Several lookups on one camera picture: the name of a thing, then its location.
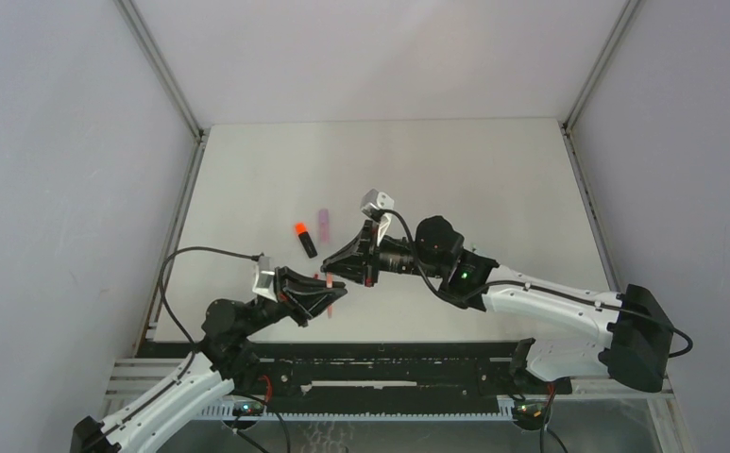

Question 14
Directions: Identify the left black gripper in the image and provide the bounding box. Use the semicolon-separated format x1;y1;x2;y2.
239;264;346;337

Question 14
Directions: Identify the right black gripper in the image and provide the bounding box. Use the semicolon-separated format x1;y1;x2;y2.
322;223;445;291

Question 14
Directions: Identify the pink marker pen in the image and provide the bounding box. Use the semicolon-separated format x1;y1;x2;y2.
318;219;331;244

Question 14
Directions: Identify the orange marker pen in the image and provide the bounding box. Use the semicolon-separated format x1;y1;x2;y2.
297;231;318;259

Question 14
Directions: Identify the orange pen cap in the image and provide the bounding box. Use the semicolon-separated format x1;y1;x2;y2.
295;223;308;236

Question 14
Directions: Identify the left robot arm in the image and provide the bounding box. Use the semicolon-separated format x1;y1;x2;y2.
70;267;348;452

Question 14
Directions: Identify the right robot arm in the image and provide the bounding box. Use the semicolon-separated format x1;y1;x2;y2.
322;216;676;393

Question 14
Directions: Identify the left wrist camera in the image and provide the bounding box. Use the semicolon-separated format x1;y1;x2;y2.
252;254;277;301

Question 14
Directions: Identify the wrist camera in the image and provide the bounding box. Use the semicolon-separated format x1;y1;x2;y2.
252;254;277;301
361;189;395;245

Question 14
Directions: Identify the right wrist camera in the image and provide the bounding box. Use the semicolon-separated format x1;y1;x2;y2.
361;189;395;245

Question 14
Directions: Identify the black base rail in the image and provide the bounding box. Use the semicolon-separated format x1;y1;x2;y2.
182;340;573;417

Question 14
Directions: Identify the white slotted cable duct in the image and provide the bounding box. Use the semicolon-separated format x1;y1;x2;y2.
198;399;522;422

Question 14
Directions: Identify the left aluminium frame post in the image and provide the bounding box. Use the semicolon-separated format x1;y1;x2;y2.
113;0;210;332

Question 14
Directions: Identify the aluminium frame post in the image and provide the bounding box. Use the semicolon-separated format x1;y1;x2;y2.
559;1;646;291
113;0;210;332

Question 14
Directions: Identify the right aluminium frame post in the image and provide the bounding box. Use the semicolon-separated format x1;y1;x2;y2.
559;1;646;291

